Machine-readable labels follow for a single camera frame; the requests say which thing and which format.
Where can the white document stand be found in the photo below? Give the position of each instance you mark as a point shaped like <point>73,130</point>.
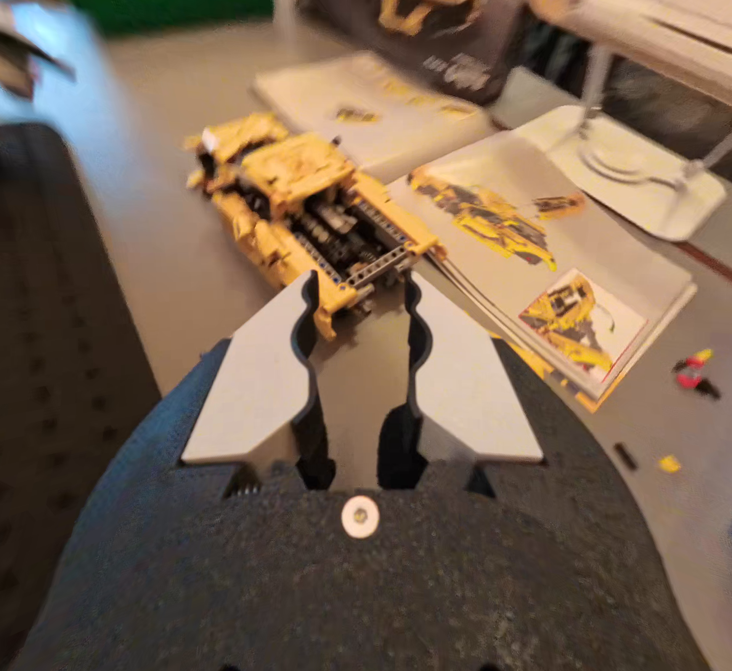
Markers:
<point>629,168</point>

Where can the black studded mat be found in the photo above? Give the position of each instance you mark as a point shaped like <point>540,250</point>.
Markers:
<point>57,339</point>

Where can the yellow brick car model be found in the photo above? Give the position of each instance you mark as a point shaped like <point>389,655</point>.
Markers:
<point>297,168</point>

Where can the scattered small brick pins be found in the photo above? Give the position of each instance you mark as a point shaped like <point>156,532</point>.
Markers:
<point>689,374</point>

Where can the open instruction booklet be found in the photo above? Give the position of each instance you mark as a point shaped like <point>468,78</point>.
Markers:
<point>572,236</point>

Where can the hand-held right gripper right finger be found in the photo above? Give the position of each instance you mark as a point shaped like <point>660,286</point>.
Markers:
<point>474,396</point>

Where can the grey desk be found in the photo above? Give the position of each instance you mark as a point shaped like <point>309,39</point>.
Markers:
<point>171,225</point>

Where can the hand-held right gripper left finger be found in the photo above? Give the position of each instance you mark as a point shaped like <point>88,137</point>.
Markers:
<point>251,396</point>

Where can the dark toy car set box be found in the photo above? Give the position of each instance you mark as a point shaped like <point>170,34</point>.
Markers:
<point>354,25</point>

